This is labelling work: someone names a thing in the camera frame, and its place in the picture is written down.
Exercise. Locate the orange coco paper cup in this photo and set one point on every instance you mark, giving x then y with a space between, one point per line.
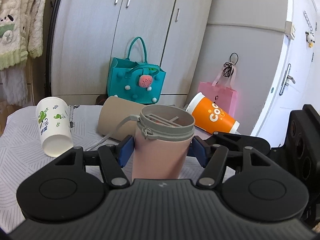
210 117

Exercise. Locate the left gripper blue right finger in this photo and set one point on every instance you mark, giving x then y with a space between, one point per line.
212 158

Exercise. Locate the black clothes rack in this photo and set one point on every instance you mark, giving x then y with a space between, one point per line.
55 4

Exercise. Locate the grey three-door wardrobe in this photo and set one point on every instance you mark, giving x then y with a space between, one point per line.
90 33

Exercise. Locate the white door with handle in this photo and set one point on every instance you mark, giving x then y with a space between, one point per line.
291 82

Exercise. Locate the white paper cup green print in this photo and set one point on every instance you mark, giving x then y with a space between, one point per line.
54 127

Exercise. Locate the beige tumbler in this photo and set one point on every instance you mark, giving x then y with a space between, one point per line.
118 119

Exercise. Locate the cream fleece cardigan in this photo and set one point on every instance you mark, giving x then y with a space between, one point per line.
21 31

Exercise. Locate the pink tumbler grey lid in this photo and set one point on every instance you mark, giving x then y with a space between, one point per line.
162 138

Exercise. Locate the pink paper gift bag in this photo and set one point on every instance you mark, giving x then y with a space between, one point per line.
221 91

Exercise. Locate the teal felt handbag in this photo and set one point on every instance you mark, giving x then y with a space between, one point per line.
139 82

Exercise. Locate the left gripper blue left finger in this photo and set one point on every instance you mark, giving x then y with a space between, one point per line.
112 160

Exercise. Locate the duck keychain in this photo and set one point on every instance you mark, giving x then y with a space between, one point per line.
310 39

